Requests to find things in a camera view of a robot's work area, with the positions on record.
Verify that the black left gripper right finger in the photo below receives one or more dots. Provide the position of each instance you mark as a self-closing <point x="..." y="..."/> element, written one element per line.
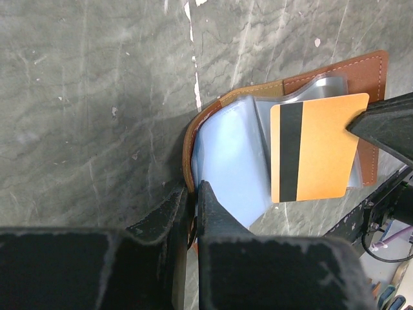
<point x="239" y="270"/>

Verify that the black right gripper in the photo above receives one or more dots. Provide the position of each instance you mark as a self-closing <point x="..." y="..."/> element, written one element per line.
<point x="388" y="125"/>

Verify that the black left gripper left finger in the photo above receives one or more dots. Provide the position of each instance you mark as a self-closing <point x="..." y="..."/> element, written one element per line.
<point x="140" y="267"/>

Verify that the gold credit card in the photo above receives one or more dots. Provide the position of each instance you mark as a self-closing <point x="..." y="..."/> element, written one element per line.
<point x="311" y="152"/>

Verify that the brown leather card holder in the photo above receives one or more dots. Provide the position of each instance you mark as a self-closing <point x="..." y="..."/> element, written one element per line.
<point x="221" y="145"/>

